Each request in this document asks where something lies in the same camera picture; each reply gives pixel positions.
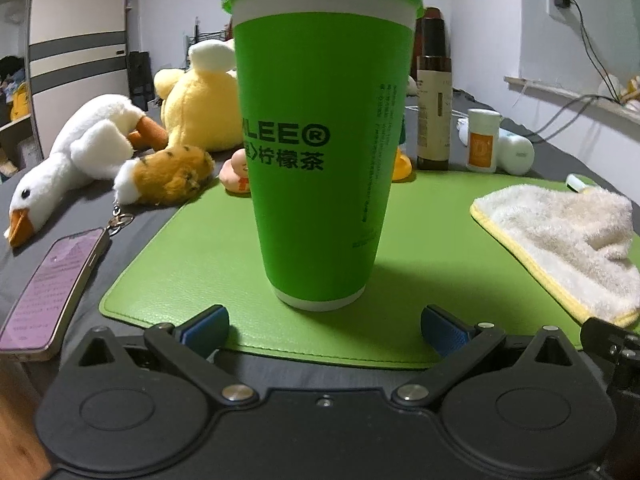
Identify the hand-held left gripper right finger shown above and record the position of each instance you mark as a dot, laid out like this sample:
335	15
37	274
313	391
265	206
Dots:
442	332

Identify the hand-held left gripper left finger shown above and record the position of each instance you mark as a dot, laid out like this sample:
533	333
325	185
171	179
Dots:
205	332

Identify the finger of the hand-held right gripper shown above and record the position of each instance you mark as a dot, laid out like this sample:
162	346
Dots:
607	337

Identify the white cloth with yellow edge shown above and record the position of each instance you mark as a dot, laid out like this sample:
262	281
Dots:
565	230

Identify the green cup with lid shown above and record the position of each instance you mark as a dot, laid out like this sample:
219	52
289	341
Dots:
310	210

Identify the green desk mat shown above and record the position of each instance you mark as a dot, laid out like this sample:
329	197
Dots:
200	270

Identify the metal keyring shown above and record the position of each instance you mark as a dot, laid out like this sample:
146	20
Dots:
116	213

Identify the small white and green device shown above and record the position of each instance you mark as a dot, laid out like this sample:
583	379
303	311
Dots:
580	183

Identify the pink rubber duck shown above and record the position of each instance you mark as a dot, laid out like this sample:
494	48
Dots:
235	172

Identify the smartphone with pink screen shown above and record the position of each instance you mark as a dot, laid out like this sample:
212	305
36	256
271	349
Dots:
45	290

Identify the yellow rubber duck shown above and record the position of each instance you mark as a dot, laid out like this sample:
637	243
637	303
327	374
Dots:
402	167

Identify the white pill bottle orange label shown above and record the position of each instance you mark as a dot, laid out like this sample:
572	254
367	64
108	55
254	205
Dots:
482	145

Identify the white squat plastic bottle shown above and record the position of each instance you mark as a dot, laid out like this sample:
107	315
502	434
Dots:
517	152

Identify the large yellow plush toy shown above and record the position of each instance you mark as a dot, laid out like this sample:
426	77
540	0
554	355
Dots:
200	110

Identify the white goose plush toy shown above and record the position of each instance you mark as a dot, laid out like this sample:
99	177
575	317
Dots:
85	145

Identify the brown spray bottle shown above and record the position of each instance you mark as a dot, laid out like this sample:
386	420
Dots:
434	110

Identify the white plastic bag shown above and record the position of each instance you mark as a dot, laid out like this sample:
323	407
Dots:
611	89

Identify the small orange striped plush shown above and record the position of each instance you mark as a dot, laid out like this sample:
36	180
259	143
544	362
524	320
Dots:
632	90

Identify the black suitcase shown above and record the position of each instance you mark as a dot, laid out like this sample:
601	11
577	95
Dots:
139	77

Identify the yellow printed bag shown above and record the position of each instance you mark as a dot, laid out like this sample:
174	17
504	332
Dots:
21	102

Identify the black charger plug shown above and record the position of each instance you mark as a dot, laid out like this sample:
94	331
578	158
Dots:
563	1

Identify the white and grey wardrobe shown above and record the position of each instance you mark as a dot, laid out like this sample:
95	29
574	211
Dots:
75	10

